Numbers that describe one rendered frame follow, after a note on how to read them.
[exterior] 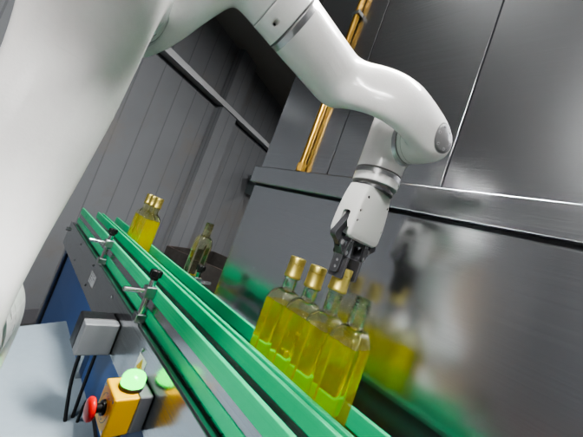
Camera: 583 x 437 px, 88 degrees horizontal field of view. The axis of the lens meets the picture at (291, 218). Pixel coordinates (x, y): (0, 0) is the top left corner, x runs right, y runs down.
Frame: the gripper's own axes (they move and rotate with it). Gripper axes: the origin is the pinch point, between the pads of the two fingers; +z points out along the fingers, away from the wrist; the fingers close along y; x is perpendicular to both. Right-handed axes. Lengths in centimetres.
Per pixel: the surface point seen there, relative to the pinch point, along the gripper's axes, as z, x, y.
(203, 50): -153, -292, -50
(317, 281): 4.3, -4.4, 0.9
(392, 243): -8.1, 0.6, -12.1
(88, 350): 41, -47, 21
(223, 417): 27.6, -2.3, 13.4
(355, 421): 22.8, 9.3, -3.7
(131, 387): 34.2, -21.4, 19.9
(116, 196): 17, -280, -25
